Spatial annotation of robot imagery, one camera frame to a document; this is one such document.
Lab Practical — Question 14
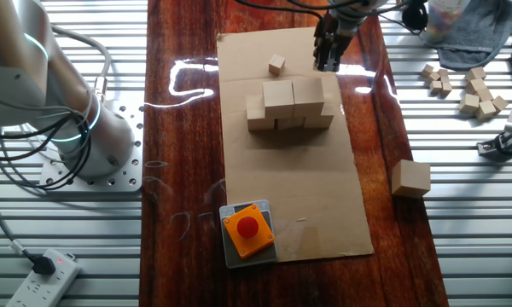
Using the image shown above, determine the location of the black cable bundle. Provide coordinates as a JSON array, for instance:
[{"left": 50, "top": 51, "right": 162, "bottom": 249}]
[{"left": 0, "top": 111, "right": 96, "bottom": 192}]

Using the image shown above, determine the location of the large wooden cube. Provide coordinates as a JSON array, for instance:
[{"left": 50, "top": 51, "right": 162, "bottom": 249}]
[
  {"left": 275, "top": 114, "right": 306, "bottom": 130},
  {"left": 292, "top": 77, "right": 326, "bottom": 118},
  {"left": 246, "top": 94, "right": 276, "bottom": 132},
  {"left": 262, "top": 79, "right": 295, "bottom": 119},
  {"left": 303, "top": 104, "right": 336, "bottom": 130},
  {"left": 391, "top": 159, "right": 432, "bottom": 200}
]

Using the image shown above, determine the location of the silver robot mounting plate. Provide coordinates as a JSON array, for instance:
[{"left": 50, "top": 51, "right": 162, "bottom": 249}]
[{"left": 38, "top": 90, "right": 145, "bottom": 194}]

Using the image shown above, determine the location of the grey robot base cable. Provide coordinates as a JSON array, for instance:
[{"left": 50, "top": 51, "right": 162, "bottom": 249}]
[{"left": 50, "top": 24, "right": 113, "bottom": 104}]

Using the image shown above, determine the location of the metal camera stand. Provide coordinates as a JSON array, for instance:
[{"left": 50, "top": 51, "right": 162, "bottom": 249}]
[{"left": 476, "top": 126, "right": 512, "bottom": 162}]

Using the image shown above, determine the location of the black power plug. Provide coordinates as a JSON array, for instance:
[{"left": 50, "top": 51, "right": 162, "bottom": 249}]
[{"left": 31, "top": 254, "right": 57, "bottom": 276}]

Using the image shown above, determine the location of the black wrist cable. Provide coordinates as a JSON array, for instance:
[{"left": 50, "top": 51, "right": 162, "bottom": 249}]
[{"left": 234, "top": 0, "right": 423, "bottom": 35}]

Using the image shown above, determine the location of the orange emergency stop button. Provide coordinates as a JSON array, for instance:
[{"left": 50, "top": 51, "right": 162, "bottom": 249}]
[{"left": 222, "top": 203, "right": 276, "bottom": 260}]

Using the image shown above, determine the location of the white power strip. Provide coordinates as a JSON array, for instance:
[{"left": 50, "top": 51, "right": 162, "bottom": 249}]
[{"left": 6, "top": 248, "right": 83, "bottom": 307}]

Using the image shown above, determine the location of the reddish wood grain board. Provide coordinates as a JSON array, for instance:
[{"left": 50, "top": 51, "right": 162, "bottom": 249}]
[{"left": 138, "top": 0, "right": 450, "bottom": 307}]

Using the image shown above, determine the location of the grey power cord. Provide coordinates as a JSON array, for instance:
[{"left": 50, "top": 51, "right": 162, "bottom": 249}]
[{"left": 0, "top": 140, "right": 38, "bottom": 261}]

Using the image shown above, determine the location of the jar with colourful contents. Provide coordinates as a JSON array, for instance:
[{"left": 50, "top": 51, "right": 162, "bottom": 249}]
[{"left": 422, "top": 0, "right": 470, "bottom": 44}]

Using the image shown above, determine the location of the brown cardboard sheet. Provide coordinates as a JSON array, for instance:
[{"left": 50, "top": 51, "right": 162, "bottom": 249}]
[{"left": 216, "top": 26, "right": 375, "bottom": 264}]

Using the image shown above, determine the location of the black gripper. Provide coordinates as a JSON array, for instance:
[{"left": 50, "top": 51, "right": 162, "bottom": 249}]
[{"left": 312, "top": 15, "right": 359, "bottom": 72}]

